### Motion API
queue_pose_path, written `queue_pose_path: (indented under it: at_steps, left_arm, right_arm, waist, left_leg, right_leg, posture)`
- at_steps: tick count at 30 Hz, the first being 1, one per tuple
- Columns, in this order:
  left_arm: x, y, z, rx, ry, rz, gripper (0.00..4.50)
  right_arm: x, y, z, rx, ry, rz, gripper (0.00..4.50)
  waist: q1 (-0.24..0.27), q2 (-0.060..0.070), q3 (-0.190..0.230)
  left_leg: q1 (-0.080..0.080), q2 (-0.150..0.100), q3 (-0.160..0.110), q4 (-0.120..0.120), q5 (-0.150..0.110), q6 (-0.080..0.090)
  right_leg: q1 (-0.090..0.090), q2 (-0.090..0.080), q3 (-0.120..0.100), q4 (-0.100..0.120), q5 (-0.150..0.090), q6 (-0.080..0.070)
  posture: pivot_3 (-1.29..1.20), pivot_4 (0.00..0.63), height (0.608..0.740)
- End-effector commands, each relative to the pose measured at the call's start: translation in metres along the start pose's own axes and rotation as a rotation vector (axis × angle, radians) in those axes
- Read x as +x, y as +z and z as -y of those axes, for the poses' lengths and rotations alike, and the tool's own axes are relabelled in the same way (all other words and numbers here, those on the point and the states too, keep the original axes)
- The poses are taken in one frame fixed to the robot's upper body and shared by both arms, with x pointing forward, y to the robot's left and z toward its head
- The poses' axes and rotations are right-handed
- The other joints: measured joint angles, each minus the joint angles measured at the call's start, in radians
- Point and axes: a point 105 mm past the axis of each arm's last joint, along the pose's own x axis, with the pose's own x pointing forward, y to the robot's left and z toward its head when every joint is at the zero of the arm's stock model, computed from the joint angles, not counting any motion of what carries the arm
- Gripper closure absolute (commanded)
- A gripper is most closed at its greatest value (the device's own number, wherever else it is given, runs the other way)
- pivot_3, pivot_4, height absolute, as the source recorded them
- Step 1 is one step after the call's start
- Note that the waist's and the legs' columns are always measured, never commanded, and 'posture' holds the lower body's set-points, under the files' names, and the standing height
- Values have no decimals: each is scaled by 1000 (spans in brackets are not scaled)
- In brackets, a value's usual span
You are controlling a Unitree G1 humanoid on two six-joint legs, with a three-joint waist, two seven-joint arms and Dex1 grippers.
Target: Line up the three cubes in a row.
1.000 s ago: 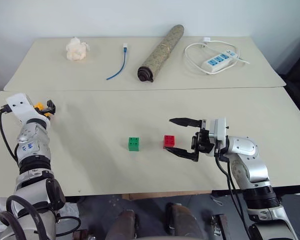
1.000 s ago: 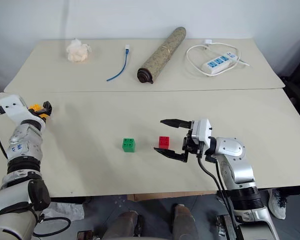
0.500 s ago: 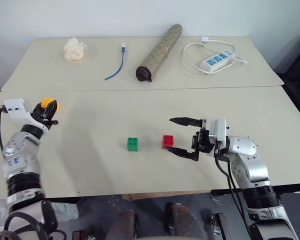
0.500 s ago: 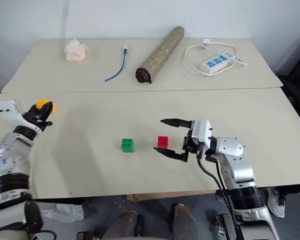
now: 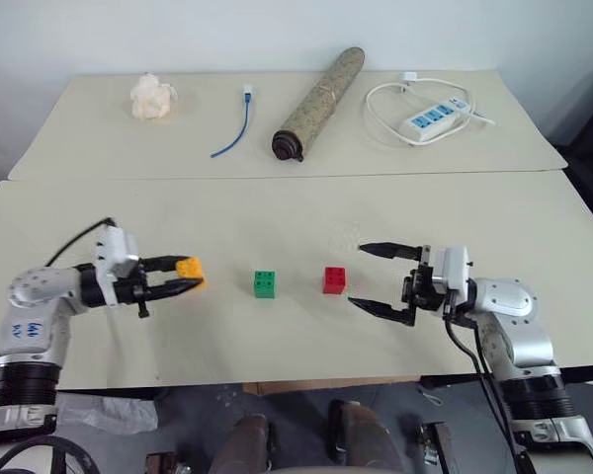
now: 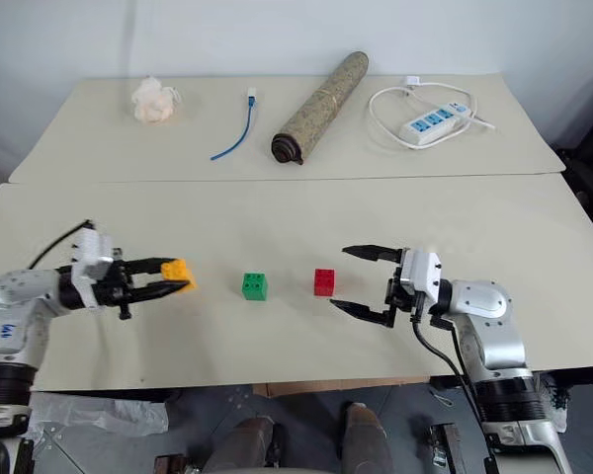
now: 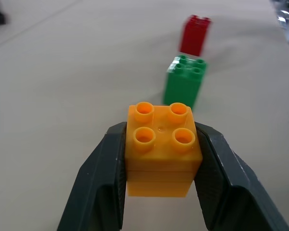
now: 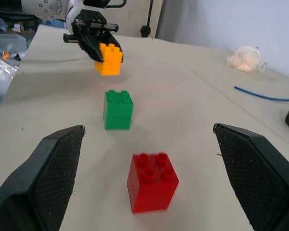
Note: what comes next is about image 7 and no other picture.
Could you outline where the shiny metallic object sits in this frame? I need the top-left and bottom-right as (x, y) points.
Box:
(269, 0), (289, 58)

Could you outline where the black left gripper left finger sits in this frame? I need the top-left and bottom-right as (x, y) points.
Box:
(57, 122), (127, 231)

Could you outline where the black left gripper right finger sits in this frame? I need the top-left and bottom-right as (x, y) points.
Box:
(194, 122), (289, 231)

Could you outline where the red studded building block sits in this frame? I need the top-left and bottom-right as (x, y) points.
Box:
(179, 14), (212, 56)

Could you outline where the orange studded building block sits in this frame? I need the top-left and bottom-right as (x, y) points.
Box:
(124, 102), (203, 198)

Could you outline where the green studded building block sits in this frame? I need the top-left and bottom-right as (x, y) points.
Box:
(162, 54), (208, 112)

